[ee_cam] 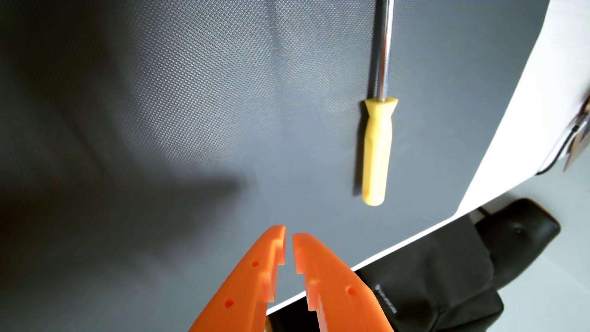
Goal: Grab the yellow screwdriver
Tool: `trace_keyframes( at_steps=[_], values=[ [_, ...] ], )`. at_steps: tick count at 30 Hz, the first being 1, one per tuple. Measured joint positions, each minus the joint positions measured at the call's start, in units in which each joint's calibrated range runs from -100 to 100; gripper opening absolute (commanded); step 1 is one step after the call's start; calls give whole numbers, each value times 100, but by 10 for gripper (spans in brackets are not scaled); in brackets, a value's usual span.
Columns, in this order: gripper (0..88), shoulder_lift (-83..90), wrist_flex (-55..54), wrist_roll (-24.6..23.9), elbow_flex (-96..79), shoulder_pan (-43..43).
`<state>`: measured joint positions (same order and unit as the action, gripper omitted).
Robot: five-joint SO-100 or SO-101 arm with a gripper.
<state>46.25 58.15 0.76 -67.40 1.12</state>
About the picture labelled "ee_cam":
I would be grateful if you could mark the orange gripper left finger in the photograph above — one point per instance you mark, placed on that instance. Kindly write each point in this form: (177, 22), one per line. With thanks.
(244, 286)

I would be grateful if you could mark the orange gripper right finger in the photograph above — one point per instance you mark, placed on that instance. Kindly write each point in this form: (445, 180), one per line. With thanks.
(336, 290)

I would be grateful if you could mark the dark grey textured mat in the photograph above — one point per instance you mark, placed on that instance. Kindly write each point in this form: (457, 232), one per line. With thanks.
(138, 115)

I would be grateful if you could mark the small brown cardboard piece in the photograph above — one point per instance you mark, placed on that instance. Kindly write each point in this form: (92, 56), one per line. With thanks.
(580, 147)

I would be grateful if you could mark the black fabric bag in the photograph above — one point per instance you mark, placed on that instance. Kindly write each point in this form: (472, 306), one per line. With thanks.
(438, 276)

